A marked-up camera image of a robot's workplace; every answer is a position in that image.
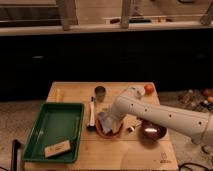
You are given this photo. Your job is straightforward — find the orange fruit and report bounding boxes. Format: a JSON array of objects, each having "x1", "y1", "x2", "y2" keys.
[{"x1": 144, "y1": 84, "x2": 154, "y2": 95}]

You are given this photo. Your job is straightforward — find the green metal cup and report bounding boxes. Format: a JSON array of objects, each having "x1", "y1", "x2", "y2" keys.
[{"x1": 94, "y1": 86, "x2": 106, "y2": 102}]

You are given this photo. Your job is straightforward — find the wooden block in tray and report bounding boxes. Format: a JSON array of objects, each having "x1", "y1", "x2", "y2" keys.
[{"x1": 44, "y1": 140, "x2": 71, "y2": 158}]

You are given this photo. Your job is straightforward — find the grey-blue towel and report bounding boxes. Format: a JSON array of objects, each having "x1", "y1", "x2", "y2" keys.
[{"x1": 98, "y1": 112, "x2": 113, "y2": 134}]

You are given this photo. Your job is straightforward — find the green plastic tray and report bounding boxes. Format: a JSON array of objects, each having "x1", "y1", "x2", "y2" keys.
[{"x1": 22, "y1": 102, "x2": 84, "y2": 163}]

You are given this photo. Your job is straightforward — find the small metal clip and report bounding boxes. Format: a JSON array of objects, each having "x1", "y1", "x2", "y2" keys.
[{"x1": 127, "y1": 123, "x2": 141, "y2": 132}]

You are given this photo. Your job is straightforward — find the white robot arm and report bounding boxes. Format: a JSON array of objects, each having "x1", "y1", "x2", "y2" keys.
[{"x1": 109, "y1": 86, "x2": 213, "y2": 147}]

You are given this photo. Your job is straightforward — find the dark red bowl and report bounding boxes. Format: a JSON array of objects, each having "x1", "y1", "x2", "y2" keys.
[{"x1": 142, "y1": 121, "x2": 167, "y2": 140}]

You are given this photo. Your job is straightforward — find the black chair back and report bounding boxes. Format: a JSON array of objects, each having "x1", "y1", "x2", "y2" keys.
[{"x1": 10, "y1": 139, "x2": 22, "y2": 171}]

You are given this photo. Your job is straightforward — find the white-handled brush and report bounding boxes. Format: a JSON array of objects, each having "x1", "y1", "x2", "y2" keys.
[{"x1": 87, "y1": 97, "x2": 96, "y2": 131}]

